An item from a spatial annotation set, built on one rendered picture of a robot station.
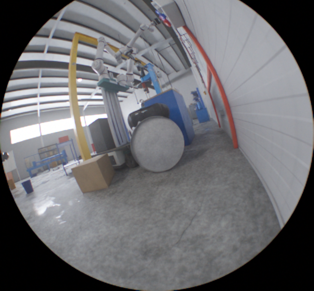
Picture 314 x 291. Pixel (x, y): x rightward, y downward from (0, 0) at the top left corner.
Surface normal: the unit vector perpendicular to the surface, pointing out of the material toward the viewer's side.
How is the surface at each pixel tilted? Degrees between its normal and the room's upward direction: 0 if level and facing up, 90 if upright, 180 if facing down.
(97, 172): 90
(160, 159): 76
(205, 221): 0
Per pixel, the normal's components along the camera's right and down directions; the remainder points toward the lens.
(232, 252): -0.31, -0.95
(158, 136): -0.29, -0.10
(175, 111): -0.45, 0.20
